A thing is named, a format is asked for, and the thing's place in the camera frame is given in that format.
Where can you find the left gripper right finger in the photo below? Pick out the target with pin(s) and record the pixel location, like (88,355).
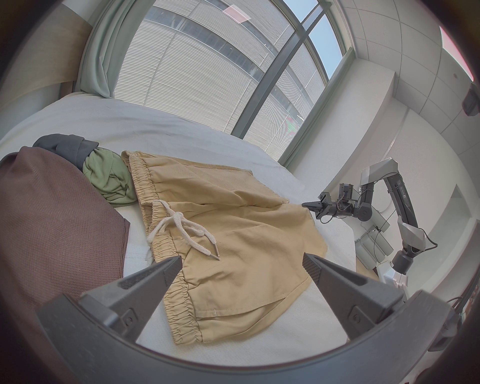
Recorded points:
(348,296)

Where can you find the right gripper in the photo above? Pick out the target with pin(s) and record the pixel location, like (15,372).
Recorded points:
(328,212)

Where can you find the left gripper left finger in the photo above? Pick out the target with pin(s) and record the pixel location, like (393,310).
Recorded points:
(142,296)

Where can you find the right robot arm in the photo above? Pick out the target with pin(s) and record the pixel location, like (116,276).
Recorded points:
(401,202)

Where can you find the bed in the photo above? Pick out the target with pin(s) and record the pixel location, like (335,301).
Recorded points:
(168,127)

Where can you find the brown shorts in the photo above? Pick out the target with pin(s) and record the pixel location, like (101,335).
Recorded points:
(56,225)

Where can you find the green garment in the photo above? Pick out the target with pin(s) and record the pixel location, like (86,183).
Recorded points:
(110,180)

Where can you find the black garment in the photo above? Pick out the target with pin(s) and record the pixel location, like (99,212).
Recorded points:
(63,146)

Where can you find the window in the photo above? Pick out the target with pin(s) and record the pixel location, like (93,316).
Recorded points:
(210,75)

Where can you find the grey-green curtain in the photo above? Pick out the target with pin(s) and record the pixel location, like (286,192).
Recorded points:
(101,56)

